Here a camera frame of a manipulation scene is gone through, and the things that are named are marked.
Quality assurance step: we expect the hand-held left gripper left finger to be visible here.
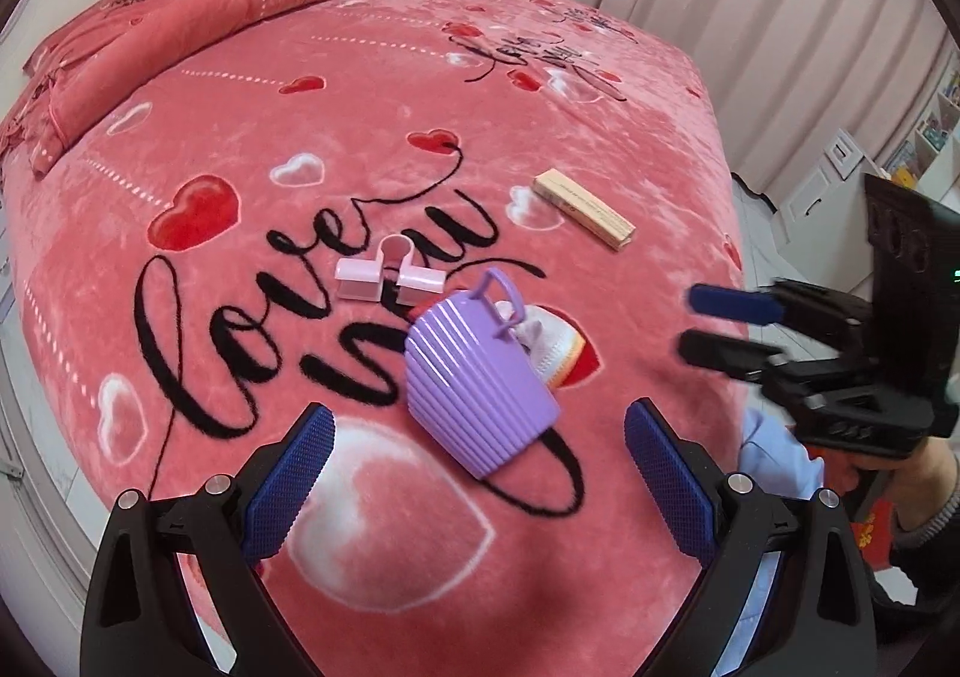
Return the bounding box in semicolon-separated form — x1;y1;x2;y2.
81;403;336;677

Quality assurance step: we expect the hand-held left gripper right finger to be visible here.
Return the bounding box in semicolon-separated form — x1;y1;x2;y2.
624;398;880;677

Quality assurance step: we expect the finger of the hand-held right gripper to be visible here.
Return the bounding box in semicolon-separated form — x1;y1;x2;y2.
679;330;826;389
688;281;875;348

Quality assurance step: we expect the purple ribbed basket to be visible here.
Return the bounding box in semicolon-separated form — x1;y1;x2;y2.
403;268;562;479

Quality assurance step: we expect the person's right forearm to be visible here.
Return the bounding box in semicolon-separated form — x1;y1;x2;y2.
862;486;960;648

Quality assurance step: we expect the person's right hand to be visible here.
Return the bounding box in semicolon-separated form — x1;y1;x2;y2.
825;433;960;535

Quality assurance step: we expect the light blue clothing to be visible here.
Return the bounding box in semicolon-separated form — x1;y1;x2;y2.
709;411;826;677

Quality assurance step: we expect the white cabinet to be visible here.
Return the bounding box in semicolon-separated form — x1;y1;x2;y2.
776;125;884;250

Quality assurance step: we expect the white knit sock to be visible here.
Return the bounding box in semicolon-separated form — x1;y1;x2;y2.
495;300;595;391

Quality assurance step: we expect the wooden block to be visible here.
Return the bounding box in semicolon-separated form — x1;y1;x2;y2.
532;169;637;250

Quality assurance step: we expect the white bookshelf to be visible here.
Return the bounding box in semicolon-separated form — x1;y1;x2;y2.
877;47;960;209

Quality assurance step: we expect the pink plastic clip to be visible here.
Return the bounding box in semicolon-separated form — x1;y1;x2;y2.
335;236;446;307

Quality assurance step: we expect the pink heart print blanket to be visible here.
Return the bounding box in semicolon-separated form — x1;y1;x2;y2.
0;0;751;677

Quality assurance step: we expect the pink pleated curtain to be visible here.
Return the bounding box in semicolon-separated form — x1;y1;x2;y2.
300;0;960;213

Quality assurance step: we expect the folded pink quilt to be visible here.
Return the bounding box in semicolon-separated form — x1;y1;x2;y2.
0;0;481;181

